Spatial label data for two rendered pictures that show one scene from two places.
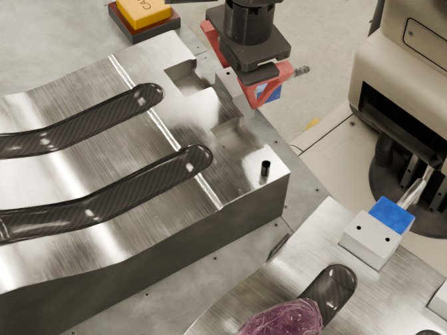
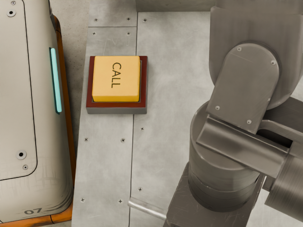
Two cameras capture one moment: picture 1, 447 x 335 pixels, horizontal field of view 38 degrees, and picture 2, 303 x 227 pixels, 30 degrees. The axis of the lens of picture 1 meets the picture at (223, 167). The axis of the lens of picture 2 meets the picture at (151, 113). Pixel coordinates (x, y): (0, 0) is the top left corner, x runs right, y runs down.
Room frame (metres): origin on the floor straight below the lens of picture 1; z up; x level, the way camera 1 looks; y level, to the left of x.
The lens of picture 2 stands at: (0.99, 0.40, 1.48)
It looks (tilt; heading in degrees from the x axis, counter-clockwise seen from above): 65 degrees down; 221
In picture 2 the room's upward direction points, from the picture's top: 6 degrees counter-clockwise
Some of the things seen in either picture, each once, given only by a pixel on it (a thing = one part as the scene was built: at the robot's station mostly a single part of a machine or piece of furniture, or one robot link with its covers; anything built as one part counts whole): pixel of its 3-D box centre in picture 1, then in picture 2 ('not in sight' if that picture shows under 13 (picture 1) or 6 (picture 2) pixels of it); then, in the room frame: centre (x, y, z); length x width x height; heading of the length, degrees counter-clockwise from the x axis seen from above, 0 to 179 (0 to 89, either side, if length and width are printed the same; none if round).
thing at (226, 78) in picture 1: (267, 83); not in sight; (0.61, -0.05, 0.83); 0.13 x 0.05 x 0.05; 120
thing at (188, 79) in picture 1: (190, 87); not in sight; (0.55, 0.05, 0.87); 0.05 x 0.05 x 0.04; 35
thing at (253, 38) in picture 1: (249, 16); not in sight; (0.59, -0.02, 0.96); 0.10 x 0.07 x 0.07; 30
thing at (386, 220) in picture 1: (391, 218); not in sight; (0.39, -0.19, 0.86); 0.13 x 0.05 x 0.05; 142
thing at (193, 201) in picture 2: not in sight; (222, 172); (0.84, 0.34, 1.04); 0.10 x 0.07 x 0.07; 13
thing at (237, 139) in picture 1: (238, 147); not in sight; (0.46, -0.02, 0.87); 0.05 x 0.05 x 0.04; 35
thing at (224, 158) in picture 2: not in sight; (236, 148); (0.84, 0.35, 1.10); 0.07 x 0.06 x 0.07; 98
